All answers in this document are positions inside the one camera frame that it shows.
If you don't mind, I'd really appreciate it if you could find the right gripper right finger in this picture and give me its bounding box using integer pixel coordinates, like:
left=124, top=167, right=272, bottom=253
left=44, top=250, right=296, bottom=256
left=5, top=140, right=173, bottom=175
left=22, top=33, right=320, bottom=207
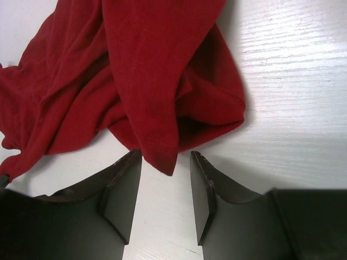
left=190, top=151, right=346, bottom=259

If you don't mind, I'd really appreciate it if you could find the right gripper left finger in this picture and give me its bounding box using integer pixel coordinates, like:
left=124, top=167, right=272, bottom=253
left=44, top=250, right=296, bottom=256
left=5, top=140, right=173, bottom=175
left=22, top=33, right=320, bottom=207
left=1, top=149, right=142, bottom=259

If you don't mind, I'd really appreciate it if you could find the red t shirt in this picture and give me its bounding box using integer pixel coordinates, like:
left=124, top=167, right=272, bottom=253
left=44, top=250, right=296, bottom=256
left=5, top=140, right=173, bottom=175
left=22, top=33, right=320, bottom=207
left=1, top=1, right=246, bottom=179

